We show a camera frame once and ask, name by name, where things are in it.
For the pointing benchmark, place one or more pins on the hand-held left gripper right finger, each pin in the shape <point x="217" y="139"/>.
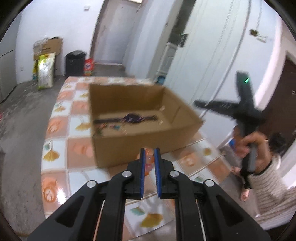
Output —
<point x="158" y="180"/>

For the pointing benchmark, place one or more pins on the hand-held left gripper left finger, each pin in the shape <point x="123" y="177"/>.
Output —
<point x="142" y="180"/>

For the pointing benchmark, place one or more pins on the large shallow cardboard box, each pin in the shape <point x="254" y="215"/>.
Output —
<point x="129" y="148"/>

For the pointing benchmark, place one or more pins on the person's right hand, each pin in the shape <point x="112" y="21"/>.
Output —
<point x="263" y="153"/>

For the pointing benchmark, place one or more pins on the dark brown door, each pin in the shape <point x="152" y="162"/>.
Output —
<point x="284" y="92"/>

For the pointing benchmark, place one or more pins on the white sliding door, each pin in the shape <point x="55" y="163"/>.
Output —
<point x="208" y="58"/>

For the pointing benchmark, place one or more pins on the pink slipper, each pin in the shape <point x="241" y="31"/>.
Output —
<point x="245" y="194"/>

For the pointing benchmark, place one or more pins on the tile patterned tablecloth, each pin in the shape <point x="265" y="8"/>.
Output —
<point x="76" y="129"/>

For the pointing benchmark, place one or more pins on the blue plastic container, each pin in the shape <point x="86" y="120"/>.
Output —
<point x="161" y="80"/>

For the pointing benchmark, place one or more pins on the white cabinet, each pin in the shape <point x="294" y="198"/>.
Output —
<point x="168" y="60"/>

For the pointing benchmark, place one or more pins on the red printed bag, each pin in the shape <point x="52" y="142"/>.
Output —
<point x="89" y="67"/>

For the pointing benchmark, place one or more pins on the black trash bin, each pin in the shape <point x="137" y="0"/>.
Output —
<point x="75" y="64"/>

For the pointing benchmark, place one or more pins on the green white rice bag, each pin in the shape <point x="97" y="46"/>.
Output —
<point x="46" y="71"/>

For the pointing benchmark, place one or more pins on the worn cardboard carton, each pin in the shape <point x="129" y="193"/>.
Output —
<point x="52" y="46"/>

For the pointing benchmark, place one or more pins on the silver refrigerator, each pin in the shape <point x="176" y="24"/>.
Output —
<point x="5" y="74"/>

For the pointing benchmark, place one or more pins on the wall switch plate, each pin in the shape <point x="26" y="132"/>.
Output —
<point x="254" y="32"/>
<point x="262" y="38"/>

